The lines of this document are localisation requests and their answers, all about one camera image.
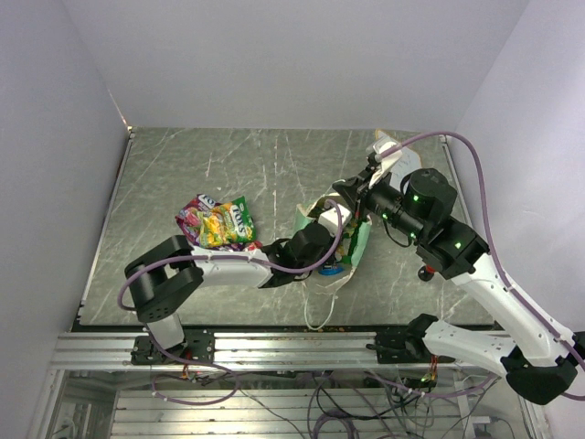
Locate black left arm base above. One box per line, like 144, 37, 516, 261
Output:
131, 329, 215, 366

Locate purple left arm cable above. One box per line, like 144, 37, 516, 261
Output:
117, 199, 344, 406

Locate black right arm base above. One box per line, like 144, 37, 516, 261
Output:
366, 327, 431, 365

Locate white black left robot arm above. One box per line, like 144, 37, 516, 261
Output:
124, 222, 338, 363

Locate blue snack packet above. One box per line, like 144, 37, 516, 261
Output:
318, 261, 345, 276

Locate yellow framed whiteboard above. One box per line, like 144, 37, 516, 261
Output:
375, 129, 421, 189

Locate green patterned paper bag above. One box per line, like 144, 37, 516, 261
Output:
293, 192, 373, 331

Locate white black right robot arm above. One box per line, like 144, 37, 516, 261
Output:
333, 168, 584, 405

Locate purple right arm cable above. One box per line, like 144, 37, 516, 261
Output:
365, 131, 585, 402

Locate aluminium frame rail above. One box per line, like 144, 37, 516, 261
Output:
48, 329, 531, 371

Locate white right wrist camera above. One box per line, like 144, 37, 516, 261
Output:
367, 137, 403, 188

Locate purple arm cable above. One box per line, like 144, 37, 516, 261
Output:
365, 131, 585, 402
117, 199, 344, 406

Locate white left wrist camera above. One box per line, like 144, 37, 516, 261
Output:
317, 205, 352, 235

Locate yellow green snack packet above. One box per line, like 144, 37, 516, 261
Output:
197, 197, 257, 248

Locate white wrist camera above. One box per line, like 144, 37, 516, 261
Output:
367, 137, 403, 188
317, 205, 352, 235

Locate red snack packet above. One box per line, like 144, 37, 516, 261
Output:
244, 241, 262, 252

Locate purple Fox's berries candy bag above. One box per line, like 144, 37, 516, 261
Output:
175, 194, 220, 246

